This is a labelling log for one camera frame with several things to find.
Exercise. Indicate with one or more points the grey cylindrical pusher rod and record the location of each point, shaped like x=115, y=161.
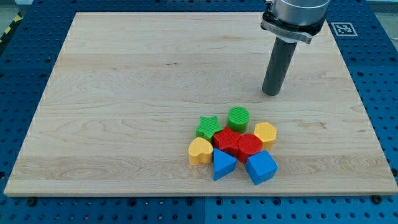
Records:
x=279, y=62

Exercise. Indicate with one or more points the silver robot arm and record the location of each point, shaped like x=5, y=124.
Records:
x=291, y=21

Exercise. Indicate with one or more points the green star block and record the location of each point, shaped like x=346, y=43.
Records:
x=208, y=127

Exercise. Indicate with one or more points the red star block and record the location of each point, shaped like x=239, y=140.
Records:
x=227, y=141

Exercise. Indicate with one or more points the white fiducial marker tag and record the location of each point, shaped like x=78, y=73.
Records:
x=344, y=29

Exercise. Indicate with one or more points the green cylinder block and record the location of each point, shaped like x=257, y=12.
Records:
x=238, y=119

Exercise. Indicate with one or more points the yellow hexagon block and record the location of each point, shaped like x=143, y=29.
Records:
x=267, y=133

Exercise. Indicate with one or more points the red cylinder block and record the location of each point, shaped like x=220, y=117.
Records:
x=248, y=145

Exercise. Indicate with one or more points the blue cube block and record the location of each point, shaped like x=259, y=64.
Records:
x=261, y=167

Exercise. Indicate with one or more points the blue triangle block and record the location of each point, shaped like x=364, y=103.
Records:
x=223, y=164

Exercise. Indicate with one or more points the yellow heart block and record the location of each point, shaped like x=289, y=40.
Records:
x=200, y=151

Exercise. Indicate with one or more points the wooden board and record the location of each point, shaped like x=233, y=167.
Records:
x=127, y=91

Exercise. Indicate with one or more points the black yellow hazard tape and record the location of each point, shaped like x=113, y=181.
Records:
x=10, y=30

